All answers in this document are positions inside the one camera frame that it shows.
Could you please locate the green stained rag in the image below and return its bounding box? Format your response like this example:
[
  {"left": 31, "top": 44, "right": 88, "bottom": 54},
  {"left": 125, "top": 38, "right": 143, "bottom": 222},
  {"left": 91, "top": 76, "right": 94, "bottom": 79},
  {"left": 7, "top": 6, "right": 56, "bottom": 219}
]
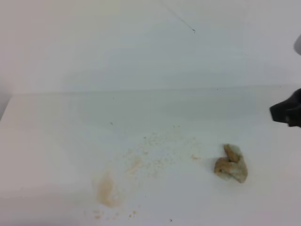
[{"left": 214, "top": 144, "right": 248, "bottom": 184}]

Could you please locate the brown coffee stain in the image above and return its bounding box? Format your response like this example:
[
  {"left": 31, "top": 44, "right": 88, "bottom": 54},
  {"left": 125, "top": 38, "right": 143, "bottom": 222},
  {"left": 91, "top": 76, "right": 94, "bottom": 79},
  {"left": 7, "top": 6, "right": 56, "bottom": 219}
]
[{"left": 96, "top": 173, "right": 123, "bottom": 208}]

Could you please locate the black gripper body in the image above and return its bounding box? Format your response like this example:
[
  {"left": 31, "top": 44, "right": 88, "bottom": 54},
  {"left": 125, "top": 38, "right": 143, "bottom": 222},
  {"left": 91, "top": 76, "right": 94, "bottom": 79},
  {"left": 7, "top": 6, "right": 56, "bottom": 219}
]
[{"left": 269, "top": 89, "right": 301, "bottom": 128}]

